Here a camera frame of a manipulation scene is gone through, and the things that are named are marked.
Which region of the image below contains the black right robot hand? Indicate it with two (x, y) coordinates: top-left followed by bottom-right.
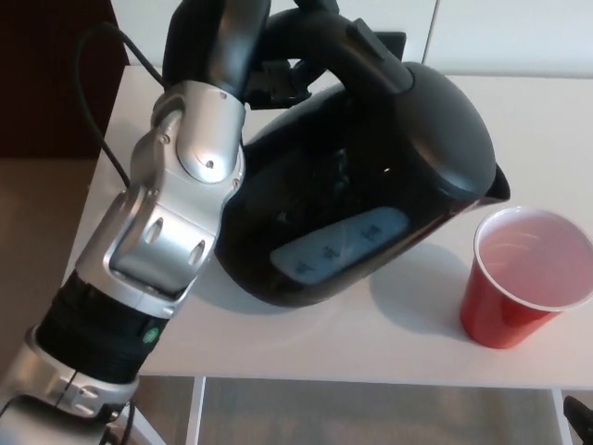
(561, 395), (593, 445)

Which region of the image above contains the black electric kettle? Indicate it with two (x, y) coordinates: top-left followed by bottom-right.
(211, 8), (511, 309)

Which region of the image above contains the red plastic cup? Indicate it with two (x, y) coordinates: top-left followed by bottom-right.
(459, 206), (593, 350)

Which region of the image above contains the white cabinet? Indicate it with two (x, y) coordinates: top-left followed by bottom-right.
(123, 0), (593, 79)

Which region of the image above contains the dark brown door panel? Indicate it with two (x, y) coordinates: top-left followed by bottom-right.
(0, 0), (132, 161)

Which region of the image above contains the black cabinet handle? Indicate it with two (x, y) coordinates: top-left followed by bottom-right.
(370, 29), (410, 62)

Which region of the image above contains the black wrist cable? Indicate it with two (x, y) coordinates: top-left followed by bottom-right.
(73, 21), (170, 189)

